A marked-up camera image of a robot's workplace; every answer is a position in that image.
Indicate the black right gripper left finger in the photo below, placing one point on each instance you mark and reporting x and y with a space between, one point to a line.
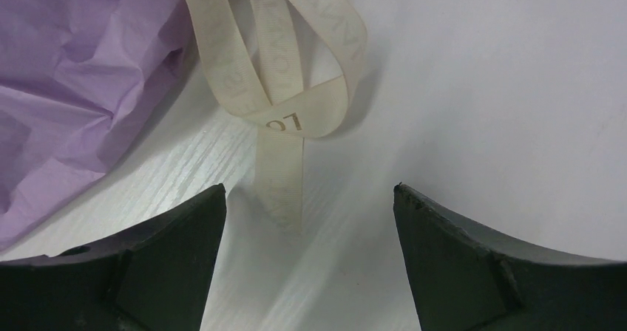
154 275

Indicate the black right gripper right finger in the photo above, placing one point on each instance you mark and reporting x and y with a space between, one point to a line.
464 275

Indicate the cream printed ribbon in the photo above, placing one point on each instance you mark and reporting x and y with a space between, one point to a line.
272 95

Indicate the purple paper flower bouquet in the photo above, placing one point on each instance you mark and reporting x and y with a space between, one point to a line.
79 80

